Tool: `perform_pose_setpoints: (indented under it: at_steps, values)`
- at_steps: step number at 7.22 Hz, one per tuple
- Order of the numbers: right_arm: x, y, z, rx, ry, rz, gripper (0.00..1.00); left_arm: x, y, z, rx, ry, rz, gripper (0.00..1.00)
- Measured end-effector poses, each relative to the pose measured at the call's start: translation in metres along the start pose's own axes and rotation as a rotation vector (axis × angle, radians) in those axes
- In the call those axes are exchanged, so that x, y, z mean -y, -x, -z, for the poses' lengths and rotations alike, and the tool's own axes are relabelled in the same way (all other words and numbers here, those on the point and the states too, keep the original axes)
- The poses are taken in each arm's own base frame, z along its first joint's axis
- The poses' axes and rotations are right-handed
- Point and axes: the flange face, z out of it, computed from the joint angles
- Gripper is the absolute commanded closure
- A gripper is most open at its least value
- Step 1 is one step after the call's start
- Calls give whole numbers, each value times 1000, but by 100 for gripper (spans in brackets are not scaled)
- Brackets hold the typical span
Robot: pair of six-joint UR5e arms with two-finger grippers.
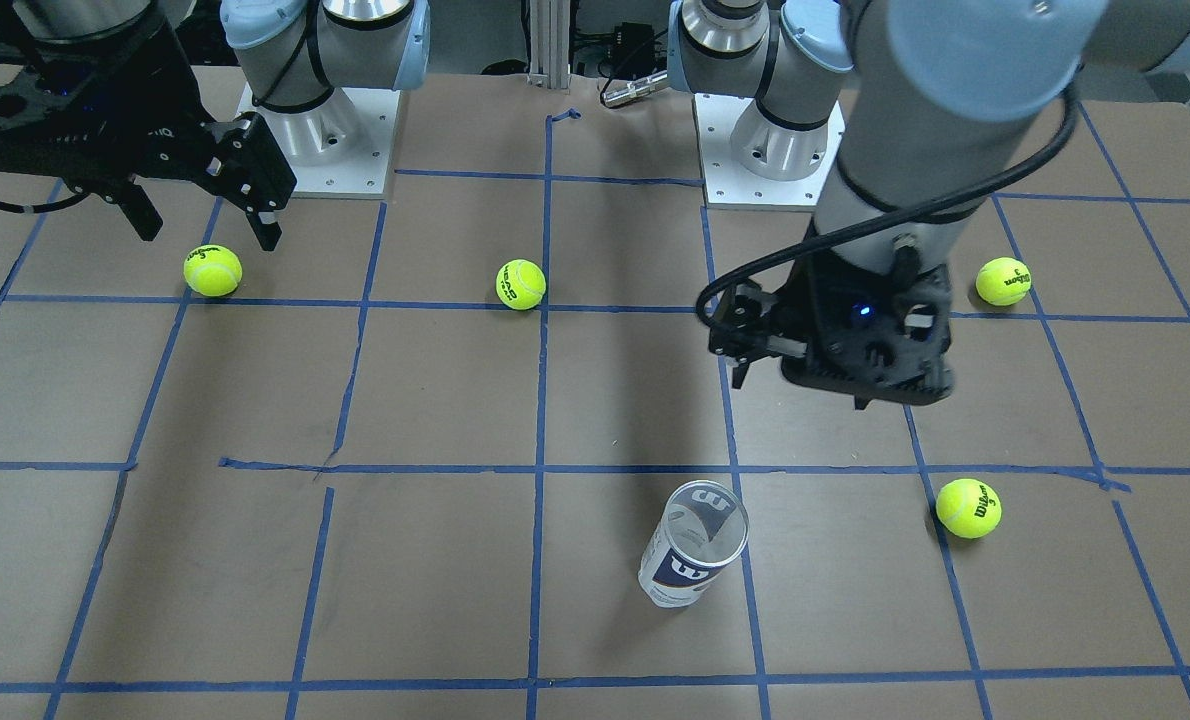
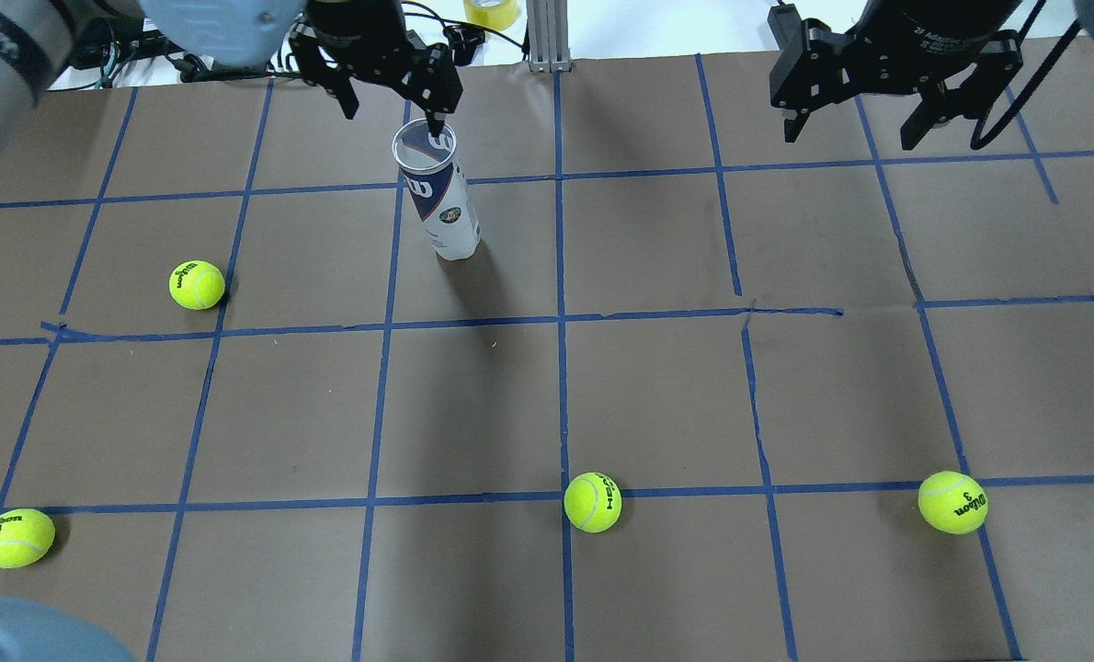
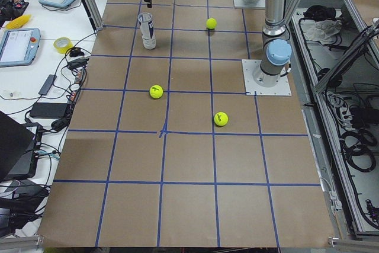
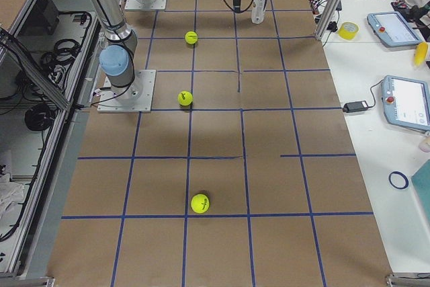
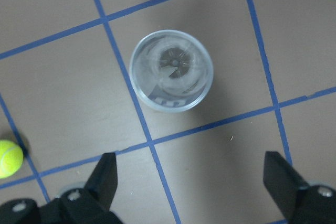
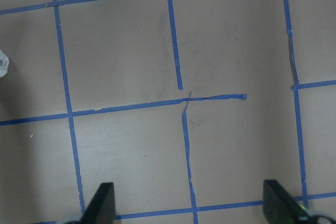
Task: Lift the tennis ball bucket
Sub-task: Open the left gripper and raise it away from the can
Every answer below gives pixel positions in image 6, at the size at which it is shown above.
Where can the clear tennis ball can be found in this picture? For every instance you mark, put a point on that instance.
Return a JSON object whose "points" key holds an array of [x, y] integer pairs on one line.
{"points": [[4, 64]]}

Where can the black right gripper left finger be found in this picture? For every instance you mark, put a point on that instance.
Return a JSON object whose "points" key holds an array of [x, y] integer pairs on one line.
{"points": [[102, 206]]}

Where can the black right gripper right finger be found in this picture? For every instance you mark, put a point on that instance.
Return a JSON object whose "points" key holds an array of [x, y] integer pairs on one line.
{"points": [[280, 207]]}

